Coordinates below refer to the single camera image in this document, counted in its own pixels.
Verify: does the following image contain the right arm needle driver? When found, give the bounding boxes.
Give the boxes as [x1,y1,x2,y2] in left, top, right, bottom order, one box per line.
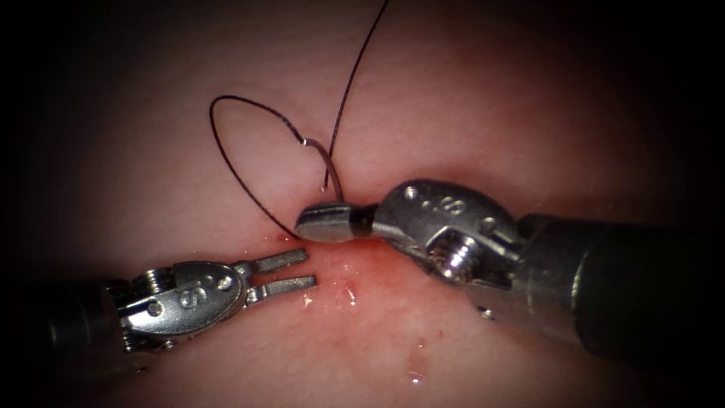
[371,178,526,287]

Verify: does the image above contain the curved steel needle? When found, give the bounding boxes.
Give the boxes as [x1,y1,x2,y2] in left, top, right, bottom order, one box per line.
[300,138,346,204]

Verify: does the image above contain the right arm needle driver jaw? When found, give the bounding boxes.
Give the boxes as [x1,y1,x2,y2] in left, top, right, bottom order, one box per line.
[295,201,378,238]
[295,224,353,244]

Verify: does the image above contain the left arm needle driver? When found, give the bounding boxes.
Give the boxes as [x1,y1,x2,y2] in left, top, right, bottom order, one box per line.
[116,260,251,354]

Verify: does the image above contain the tissue pad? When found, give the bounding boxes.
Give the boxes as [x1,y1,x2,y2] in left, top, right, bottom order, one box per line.
[22,0,709,408]

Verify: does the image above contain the black thread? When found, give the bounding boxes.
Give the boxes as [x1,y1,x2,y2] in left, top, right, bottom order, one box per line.
[208,0,392,241]

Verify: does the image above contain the left arm needle driver jaw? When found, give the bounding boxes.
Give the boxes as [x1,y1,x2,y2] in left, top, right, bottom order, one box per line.
[248,247,310,277]
[245,274,319,307]

